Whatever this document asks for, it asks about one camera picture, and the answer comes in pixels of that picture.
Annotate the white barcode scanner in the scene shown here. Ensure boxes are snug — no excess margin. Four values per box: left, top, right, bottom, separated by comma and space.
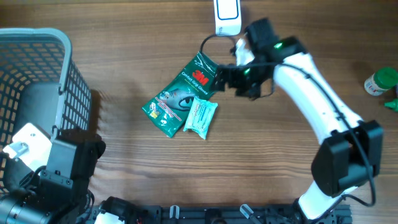
213, 0, 242, 36

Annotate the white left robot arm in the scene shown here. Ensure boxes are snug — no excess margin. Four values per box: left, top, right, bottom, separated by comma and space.
1, 129, 135, 223

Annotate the teal wet wipes pack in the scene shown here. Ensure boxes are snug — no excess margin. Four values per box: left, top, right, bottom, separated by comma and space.
183, 97, 218, 139

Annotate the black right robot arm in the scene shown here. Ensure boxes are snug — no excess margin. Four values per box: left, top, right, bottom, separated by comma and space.
211, 18, 383, 223

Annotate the grey plastic mesh basket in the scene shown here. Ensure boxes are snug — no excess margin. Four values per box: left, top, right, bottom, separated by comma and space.
0, 27, 93, 194

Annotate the green lid plastic jar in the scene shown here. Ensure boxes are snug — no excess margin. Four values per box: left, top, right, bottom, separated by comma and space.
364, 67, 397, 96

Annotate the green 3M gloves packet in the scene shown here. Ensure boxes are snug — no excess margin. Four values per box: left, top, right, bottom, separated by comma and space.
142, 52, 218, 138

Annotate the black right camera cable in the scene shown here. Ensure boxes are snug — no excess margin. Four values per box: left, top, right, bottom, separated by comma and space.
198, 33, 377, 224

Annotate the red sauce bottle green cap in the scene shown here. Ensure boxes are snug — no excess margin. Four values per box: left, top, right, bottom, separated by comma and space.
384, 98, 398, 112

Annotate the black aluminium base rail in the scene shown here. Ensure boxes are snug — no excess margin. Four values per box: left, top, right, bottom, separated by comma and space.
86, 204, 353, 224

